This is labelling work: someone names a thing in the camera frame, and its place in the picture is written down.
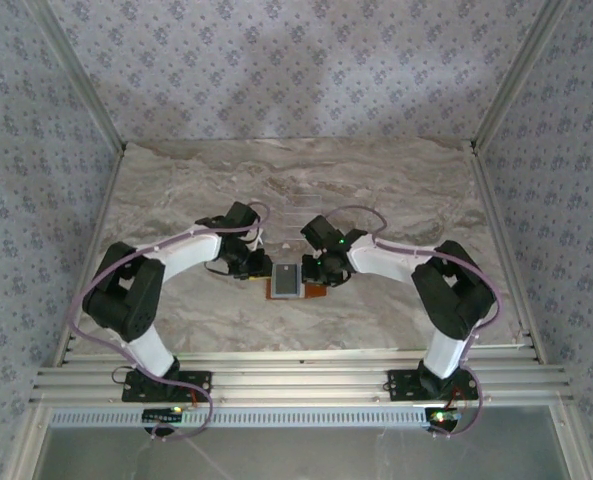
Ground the grey metal sheet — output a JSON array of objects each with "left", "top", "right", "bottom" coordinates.
[{"left": 40, "top": 427, "right": 572, "bottom": 480}]

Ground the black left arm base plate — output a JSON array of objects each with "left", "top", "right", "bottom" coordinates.
[{"left": 121, "top": 370, "right": 213, "bottom": 404}]

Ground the aluminium table edge rail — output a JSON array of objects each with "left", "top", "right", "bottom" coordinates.
[{"left": 65, "top": 348, "right": 547, "bottom": 365}]

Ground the aluminium table side rail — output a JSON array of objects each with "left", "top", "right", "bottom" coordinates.
[
  {"left": 468, "top": 142, "right": 550, "bottom": 365},
  {"left": 50, "top": 144, "right": 128, "bottom": 366}
]

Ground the aluminium frame leg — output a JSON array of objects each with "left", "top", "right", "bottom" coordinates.
[
  {"left": 3, "top": 403, "right": 52, "bottom": 480},
  {"left": 549, "top": 402, "right": 593, "bottom": 480}
]

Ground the grey slotted cable duct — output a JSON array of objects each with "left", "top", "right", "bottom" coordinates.
[{"left": 48, "top": 405, "right": 430, "bottom": 430}]

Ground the black controller board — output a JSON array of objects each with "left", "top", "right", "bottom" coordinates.
[
  {"left": 142, "top": 407, "right": 186, "bottom": 425},
  {"left": 424, "top": 407, "right": 463, "bottom": 432}
]

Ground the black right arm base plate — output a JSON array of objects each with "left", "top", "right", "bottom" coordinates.
[{"left": 386, "top": 368, "right": 480, "bottom": 402}]

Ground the brown leather card holder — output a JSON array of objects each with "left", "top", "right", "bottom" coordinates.
[{"left": 265, "top": 262, "right": 333, "bottom": 302}]

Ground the aluminium corner post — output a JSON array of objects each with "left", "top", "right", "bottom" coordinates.
[
  {"left": 24, "top": 0, "right": 128, "bottom": 154},
  {"left": 469, "top": 0, "right": 572, "bottom": 151}
]

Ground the clear acrylic card stand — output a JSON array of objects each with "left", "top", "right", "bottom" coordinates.
[{"left": 281, "top": 192, "right": 326, "bottom": 241}]

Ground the wide aluminium base rail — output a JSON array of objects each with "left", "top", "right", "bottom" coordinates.
[{"left": 28, "top": 364, "right": 576, "bottom": 405}]

